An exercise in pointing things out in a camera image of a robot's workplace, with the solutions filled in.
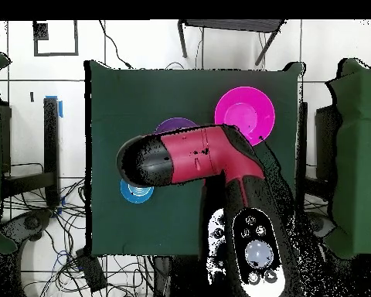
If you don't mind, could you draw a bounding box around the large purple bowl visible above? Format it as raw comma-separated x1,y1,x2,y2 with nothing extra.
153,117,199,135

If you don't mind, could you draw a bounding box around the translucent blue straight-sided bowl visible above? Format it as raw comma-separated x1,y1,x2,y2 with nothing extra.
120,178,155,204

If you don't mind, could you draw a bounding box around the large pink bowl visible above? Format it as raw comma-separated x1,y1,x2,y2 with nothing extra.
213,86,276,147

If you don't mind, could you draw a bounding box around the dark green tablecloth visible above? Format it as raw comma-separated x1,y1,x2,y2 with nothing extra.
84,60,305,258

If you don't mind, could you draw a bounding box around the black power adapter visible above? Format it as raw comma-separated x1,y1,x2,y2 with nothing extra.
74,247,108,293

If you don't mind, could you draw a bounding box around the grey chair base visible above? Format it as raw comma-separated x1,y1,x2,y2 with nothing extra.
307,212,337,241
1,209,53,242

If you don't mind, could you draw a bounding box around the black floor cable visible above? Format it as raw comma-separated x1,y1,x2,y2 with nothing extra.
97,19,135,70

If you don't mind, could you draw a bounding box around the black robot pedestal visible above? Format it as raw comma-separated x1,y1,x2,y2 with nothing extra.
152,256,205,297

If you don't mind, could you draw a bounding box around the black metal frame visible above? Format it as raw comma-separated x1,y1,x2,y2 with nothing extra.
0,96,62,208
296,101,339,202

